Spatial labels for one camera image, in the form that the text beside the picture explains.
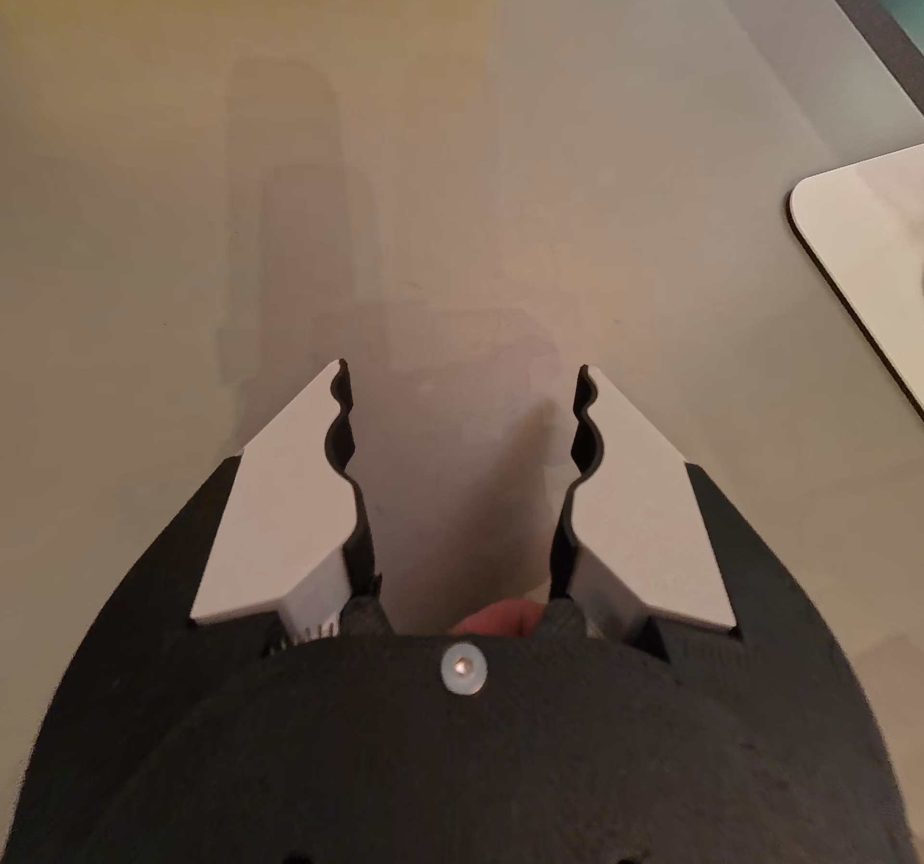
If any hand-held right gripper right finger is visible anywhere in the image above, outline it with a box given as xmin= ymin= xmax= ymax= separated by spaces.
xmin=549 ymin=364 xmax=739 ymax=637

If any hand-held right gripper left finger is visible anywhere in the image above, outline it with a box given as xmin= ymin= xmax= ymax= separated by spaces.
xmin=189 ymin=359 xmax=384 ymax=640

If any white metal stand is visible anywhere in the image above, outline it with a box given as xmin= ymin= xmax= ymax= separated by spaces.
xmin=785 ymin=143 xmax=924 ymax=423

